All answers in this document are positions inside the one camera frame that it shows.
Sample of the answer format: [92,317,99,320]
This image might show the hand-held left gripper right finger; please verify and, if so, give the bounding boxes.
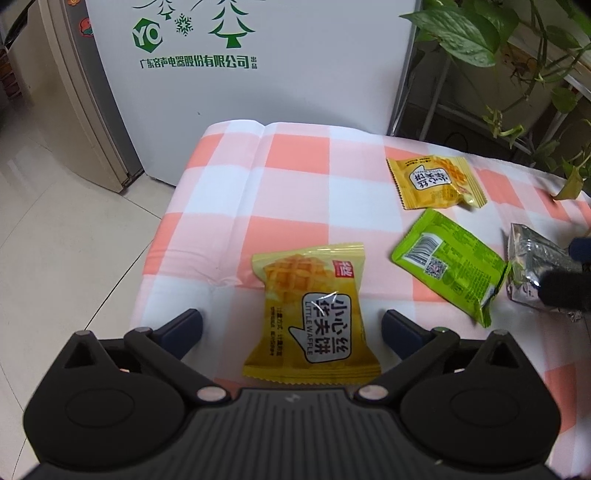
[355,309,532,405]

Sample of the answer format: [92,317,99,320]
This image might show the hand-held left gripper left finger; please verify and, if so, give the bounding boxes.
[61,308,232,405]

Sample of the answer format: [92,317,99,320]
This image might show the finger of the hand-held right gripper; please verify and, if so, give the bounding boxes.
[568,236,591,265]
[539,269,591,315]

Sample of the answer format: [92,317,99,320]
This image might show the silver foil snack packet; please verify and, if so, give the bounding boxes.
[503,223,591,319]

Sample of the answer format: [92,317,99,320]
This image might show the large yellow waffle packet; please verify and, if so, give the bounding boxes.
[242,242,382,386]

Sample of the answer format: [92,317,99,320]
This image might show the green snack packet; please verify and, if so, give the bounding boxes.
[391,208,511,328]

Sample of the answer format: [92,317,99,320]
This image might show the small yellow waffle packet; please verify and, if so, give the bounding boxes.
[385,156,489,211]

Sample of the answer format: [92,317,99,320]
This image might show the orange checked tablecloth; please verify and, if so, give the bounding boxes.
[129,120,591,416]

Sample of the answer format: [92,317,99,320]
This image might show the white metal plant stand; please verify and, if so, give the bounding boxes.
[388,0,591,160]

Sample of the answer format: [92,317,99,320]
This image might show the white and grey refrigerator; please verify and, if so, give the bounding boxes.
[0,0,421,195]

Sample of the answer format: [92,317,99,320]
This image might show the green pothos plant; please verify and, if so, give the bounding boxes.
[399,0,591,201]

